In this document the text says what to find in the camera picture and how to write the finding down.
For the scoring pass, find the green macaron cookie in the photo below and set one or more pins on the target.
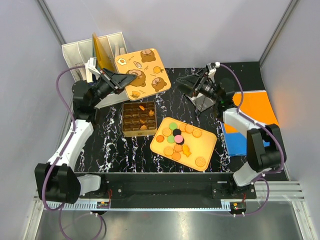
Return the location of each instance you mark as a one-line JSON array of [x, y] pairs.
[[173, 126]]

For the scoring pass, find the round tan biscuit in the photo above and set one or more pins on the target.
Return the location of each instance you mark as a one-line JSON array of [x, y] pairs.
[[200, 162]]

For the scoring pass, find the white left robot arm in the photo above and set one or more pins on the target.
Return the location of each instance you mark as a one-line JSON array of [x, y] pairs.
[[56, 180]]

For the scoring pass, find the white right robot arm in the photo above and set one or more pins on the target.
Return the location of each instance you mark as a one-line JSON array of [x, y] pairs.
[[265, 151]]

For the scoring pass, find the grey booklet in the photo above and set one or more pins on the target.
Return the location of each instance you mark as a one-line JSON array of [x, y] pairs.
[[201, 102]]

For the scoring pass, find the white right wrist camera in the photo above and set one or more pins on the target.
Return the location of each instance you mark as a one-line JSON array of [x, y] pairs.
[[212, 68]]

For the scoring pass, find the yellow folder in organizer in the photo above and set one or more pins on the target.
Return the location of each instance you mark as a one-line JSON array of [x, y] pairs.
[[103, 52]]

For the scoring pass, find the yellow cookie tray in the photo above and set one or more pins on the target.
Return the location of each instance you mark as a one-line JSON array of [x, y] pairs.
[[196, 143]]

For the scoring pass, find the brown compartment cookie box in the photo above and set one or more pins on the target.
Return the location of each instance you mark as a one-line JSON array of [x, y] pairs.
[[136, 122]]

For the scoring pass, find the orange folder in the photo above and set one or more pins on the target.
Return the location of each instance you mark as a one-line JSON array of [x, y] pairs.
[[254, 104]]

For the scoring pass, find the white file organizer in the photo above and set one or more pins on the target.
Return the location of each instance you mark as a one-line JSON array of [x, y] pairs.
[[89, 51]]

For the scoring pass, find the blue folder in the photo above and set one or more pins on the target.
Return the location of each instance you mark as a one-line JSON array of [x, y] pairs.
[[236, 144]]

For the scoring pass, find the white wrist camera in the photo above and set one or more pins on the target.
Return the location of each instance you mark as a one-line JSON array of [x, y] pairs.
[[212, 68], [91, 66]]

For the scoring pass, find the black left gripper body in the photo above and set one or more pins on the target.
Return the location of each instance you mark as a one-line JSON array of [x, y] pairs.
[[103, 88]]

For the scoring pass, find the orange flower cookie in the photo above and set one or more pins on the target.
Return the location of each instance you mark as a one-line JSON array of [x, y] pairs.
[[151, 113]]

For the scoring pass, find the black binder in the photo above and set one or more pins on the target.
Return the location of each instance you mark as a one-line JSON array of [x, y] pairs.
[[248, 74]]

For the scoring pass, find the pink macaron cookie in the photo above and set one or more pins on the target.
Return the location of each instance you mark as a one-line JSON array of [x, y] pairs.
[[178, 139]]

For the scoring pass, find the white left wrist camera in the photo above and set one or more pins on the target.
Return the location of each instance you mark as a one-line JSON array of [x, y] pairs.
[[91, 66]]

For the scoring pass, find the black sandwich cookie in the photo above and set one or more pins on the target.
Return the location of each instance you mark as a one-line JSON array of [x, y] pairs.
[[176, 132]]

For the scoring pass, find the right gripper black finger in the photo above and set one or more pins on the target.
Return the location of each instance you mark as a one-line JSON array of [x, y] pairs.
[[190, 92], [190, 81]]

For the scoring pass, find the silver tin lid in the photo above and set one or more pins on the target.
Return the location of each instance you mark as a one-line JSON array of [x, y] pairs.
[[147, 66]]

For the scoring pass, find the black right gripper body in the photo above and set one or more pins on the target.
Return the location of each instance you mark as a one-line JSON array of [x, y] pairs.
[[206, 88]]

